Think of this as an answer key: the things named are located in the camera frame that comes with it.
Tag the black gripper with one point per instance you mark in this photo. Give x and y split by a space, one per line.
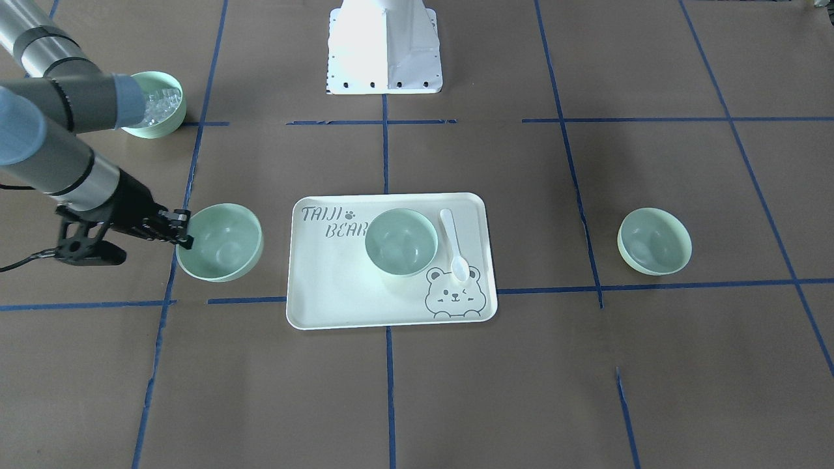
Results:
132 202

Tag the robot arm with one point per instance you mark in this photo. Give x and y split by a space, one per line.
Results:
43 115

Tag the clear ice cubes pile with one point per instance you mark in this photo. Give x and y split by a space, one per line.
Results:
160 105

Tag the green bowl with ice cubes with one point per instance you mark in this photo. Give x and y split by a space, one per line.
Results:
149 81

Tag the pale green bear tray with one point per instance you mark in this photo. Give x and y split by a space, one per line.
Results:
332 283

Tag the green bowl on tray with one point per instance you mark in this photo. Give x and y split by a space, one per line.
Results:
401 242

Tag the white plastic spoon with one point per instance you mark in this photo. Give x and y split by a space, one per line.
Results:
458 264

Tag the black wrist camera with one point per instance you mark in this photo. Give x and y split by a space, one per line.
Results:
81 238

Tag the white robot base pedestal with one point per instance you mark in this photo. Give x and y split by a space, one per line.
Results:
383 47

